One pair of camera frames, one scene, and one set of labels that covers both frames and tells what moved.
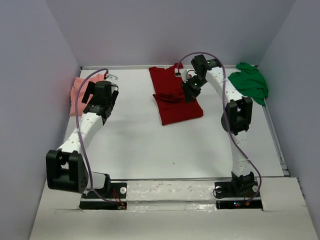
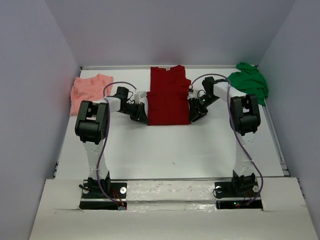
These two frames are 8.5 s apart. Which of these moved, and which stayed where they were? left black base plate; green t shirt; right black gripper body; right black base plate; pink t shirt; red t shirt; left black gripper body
Moved: left black gripper body; right black gripper body; red t shirt
Stayed: pink t shirt; right black base plate; left black base plate; green t shirt
